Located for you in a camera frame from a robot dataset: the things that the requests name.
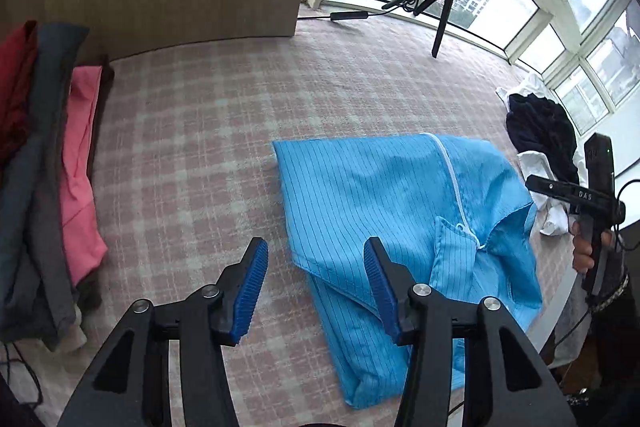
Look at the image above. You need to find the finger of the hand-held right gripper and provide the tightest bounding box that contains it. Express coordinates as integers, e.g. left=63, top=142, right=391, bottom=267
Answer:
left=525, top=174, right=592, bottom=215

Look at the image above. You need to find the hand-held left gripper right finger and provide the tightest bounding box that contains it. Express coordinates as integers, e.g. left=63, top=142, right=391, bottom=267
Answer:
left=363, top=235, right=578, bottom=427

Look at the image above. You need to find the pink plaid blanket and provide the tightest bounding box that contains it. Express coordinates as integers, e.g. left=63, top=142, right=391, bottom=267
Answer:
left=0, top=4, right=588, bottom=427

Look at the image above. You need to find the beige knit folded garment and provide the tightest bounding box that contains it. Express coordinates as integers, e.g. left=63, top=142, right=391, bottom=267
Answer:
left=70, top=304, right=88, bottom=353

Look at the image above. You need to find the red folded garment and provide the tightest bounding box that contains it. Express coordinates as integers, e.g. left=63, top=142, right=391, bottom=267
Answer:
left=0, top=21, right=40, bottom=168

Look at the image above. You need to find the black charger cable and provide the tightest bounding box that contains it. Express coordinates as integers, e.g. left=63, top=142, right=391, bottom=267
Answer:
left=0, top=339, right=43, bottom=410

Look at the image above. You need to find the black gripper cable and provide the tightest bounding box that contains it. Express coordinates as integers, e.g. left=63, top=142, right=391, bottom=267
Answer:
left=612, top=179, right=640, bottom=253

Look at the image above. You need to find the dark slate folded garment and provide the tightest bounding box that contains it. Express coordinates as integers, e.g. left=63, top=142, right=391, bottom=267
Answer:
left=0, top=23, right=92, bottom=354

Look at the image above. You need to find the person's black sweater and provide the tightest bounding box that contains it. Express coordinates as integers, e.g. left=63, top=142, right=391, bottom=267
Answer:
left=545, top=307, right=640, bottom=427

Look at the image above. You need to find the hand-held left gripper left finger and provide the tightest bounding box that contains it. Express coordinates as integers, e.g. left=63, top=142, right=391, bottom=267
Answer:
left=56, top=237, right=270, bottom=427

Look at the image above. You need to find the pile of dark and white clothes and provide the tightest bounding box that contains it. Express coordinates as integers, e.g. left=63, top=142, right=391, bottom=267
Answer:
left=495, top=73, right=588, bottom=238

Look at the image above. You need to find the person's right hand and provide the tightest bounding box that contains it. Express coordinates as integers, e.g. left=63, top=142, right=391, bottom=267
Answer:
left=571, top=216, right=596, bottom=275

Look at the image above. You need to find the black cable with inline remote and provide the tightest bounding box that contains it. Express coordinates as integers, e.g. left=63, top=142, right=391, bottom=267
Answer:
left=299, top=7, right=396, bottom=22

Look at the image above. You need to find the light blue striped jacket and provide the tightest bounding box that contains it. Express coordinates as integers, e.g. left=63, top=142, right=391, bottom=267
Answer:
left=272, top=133, right=544, bottom=410

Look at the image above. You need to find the person's right forearm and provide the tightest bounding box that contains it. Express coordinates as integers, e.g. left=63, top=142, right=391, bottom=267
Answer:
left=585, top=247, right=640, bottom=358

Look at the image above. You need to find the black tripod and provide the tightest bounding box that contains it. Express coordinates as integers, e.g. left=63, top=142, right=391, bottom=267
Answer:
left=381, top=0, right=476, bottom=58

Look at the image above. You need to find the pink folded garment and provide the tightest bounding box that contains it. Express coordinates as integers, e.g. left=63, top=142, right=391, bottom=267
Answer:
left=59, top=66, right=109, bottom=289

